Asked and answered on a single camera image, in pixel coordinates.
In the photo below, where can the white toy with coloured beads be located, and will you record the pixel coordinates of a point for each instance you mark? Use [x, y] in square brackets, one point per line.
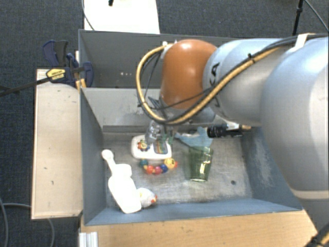
[151, 153]

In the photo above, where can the pale blue cloth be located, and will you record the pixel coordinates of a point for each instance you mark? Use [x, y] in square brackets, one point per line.
[198, 139]

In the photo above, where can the green glass cup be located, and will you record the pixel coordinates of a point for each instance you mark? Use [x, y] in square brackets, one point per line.
[199, 163]

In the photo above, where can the white plastic scoop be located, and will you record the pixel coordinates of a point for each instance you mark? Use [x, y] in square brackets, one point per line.
[123, 186]

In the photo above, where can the white toy chicken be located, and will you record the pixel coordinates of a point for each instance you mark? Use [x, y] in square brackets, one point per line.
[146, 197]

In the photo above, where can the grey metal bin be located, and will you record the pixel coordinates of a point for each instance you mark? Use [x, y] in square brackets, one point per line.
[226, 168]

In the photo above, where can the pale wood flat board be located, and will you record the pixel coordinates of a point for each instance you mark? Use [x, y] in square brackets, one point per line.
[56, 143]

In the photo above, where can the black cylinder on white bracket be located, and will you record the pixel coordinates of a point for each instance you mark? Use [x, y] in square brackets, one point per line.
[217, 131]

